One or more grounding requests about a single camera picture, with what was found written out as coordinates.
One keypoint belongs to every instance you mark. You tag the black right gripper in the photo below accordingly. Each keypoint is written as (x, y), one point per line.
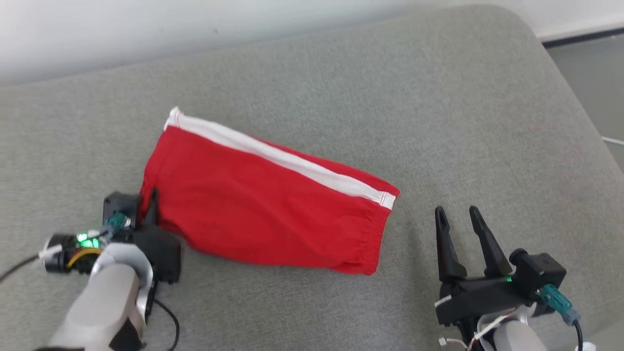
(477, 297)

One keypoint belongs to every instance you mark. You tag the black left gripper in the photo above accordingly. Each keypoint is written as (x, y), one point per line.
(163, 253)

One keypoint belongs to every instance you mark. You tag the red shorts with white stripe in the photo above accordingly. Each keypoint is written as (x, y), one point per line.
(253, 204)

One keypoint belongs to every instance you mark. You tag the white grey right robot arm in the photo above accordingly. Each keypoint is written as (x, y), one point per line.
(512, 336)

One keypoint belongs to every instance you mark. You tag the grey fabric sofa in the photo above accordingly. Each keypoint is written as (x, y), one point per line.
(438, 122)

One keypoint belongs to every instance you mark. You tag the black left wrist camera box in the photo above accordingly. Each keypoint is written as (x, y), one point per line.
(119, 204)

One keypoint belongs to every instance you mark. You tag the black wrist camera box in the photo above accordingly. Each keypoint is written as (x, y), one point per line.
(541, 270)
(119, 204)

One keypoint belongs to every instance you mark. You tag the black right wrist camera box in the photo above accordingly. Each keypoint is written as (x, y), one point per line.
(541, 270)

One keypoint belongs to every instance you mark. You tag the black wall baseboard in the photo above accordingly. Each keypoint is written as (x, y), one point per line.
(585, 36)

